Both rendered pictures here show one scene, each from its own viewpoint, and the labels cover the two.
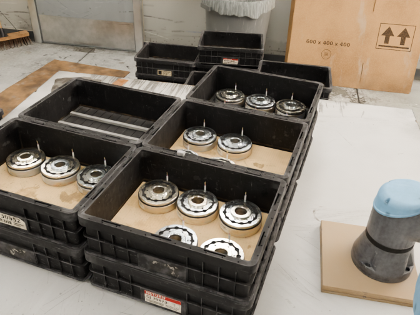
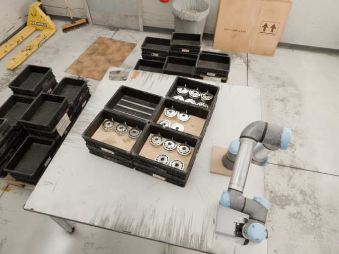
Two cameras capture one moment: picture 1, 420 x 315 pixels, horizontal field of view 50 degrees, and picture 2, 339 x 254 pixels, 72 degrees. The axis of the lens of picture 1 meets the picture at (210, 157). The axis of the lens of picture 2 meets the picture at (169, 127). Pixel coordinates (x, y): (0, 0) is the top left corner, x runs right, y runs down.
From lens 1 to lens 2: 0.70 m
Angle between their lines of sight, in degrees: 17
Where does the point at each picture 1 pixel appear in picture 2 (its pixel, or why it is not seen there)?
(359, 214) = (228, 141)
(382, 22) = (263, 20)
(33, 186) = (112, 135)
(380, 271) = (229, 167)
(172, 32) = (157, 20)
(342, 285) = (217, 171)
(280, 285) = (196, 170)
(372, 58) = (256, 38)
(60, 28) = (101, 17)
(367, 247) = (226, 160)
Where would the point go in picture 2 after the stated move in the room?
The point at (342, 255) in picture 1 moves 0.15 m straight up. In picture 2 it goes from (218, 160) to (222, 149)
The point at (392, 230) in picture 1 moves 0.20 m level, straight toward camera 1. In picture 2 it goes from (233, 156) to (221, 179)
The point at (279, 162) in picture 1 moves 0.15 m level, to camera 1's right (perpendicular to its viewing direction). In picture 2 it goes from (200, 124) to (218, 125)
